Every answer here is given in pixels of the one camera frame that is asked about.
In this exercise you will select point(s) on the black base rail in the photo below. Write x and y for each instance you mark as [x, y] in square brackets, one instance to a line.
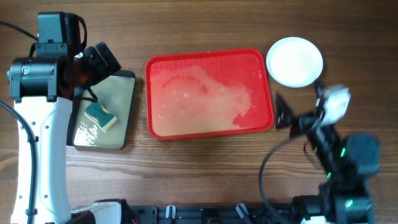
[202, 213]

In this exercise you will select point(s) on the black water tray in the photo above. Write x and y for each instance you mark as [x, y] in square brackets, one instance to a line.
[116, 94]

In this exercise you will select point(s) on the red serving tray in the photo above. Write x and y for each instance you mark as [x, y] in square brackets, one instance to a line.
[207, 94]

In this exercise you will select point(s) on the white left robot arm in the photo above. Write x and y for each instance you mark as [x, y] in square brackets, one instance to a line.
[44, 86]

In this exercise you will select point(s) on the green yellow sponge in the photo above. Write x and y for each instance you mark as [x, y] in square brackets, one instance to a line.
[100, 116]

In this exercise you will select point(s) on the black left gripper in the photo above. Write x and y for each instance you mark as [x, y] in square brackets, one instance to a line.
[92, 55]

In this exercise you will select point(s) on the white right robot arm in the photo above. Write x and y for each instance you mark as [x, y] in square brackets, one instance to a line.
[348, 162]

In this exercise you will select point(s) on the white plate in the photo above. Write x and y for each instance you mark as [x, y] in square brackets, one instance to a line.
[294, 62]

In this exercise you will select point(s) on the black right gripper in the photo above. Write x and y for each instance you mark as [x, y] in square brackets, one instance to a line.
[285, 114]

